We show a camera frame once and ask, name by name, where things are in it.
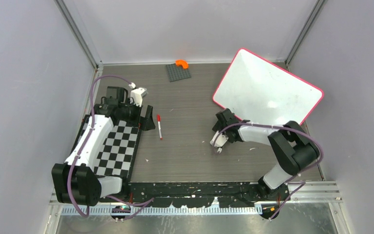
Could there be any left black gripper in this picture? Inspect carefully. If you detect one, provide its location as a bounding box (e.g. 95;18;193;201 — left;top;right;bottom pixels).
119;98;155;131

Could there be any red capped white marker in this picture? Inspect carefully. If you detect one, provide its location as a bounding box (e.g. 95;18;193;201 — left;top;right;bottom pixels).
157;114;163;140

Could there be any pink framed whiteboard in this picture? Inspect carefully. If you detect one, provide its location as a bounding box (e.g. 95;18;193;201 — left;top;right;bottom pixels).
212;48;324;125

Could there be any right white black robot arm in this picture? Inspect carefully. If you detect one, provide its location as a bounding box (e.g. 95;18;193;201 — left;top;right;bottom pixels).
210;109;321;200

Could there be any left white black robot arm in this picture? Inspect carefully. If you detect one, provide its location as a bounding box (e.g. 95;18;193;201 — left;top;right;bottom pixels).
51;84;155;206

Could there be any black white checkerboard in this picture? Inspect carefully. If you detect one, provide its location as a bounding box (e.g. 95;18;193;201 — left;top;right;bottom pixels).
65;115;141;180

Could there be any grey studded baseplate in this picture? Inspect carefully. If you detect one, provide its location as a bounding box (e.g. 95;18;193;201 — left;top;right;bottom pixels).
165;63;191;82

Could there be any orange curved plastic piece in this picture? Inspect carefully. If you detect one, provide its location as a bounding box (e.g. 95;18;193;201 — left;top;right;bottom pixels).
175;59;189;69

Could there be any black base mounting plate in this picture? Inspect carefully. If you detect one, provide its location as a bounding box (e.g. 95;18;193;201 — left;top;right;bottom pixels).
112;182;289;208

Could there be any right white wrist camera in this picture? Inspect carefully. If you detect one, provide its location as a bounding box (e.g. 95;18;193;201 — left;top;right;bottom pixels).
210;131;228;154

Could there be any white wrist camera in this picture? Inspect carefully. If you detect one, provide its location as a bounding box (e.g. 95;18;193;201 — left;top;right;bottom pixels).
210;131;228;154
129;82;148;107

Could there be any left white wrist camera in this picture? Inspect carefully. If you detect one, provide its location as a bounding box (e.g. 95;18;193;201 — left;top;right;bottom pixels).
129;82;148;107

